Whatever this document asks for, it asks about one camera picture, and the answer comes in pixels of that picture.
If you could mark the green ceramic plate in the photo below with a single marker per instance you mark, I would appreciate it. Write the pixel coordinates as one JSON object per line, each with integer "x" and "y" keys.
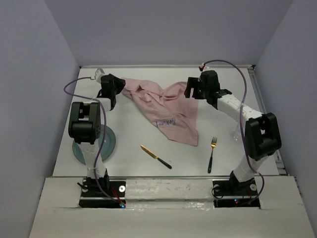
{"x": 107, "y": 149}

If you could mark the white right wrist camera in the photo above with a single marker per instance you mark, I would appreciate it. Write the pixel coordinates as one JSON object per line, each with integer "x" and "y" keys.
{"x": 203, "y": 67}

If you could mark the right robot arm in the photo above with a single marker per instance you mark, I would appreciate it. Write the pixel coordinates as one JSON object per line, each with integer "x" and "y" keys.
{"x": 259, "y": 132}

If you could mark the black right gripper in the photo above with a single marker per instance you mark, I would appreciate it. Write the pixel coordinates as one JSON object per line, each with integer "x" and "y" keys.
{"x": 193, "y": 82}

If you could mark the white front table board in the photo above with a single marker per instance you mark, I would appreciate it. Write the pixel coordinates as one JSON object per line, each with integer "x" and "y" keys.
{"x": 171, "y": 208}

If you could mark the pink cloth placemat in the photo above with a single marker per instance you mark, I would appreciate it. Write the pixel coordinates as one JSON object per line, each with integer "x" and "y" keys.
{"x": 167, "y": 109}

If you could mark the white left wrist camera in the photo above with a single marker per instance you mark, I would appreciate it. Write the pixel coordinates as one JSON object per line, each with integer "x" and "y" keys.
{"x": 99, "y": 74}

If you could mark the gold knife green handle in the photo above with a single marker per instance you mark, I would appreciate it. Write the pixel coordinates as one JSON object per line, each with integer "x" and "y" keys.
{"x": 154, "y": 156}

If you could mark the clear drinking glass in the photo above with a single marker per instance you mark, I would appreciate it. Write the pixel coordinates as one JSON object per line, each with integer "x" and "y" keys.
{"x": 236, "y": 133}

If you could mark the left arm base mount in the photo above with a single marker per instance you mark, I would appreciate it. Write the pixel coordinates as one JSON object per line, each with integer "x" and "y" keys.
{"x": 96, "y": 199}

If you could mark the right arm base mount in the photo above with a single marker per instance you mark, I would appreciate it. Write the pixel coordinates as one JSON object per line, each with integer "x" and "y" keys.
{"x": 224, "y": 197}

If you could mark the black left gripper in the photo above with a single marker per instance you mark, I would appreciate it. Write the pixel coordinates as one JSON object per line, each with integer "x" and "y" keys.
{"x": 120, "y": 83}

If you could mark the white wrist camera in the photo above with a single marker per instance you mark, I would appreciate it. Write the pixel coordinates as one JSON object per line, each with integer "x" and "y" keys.
{"x": 99, "y": 74}
{"x": 203, "y": 67}

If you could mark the gold fork green handle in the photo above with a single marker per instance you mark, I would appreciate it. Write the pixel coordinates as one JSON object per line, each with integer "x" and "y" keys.
{"x": 213, "y": 145}

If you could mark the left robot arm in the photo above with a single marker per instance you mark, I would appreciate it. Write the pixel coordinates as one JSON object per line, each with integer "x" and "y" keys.
{"x": 87, "y": 127}

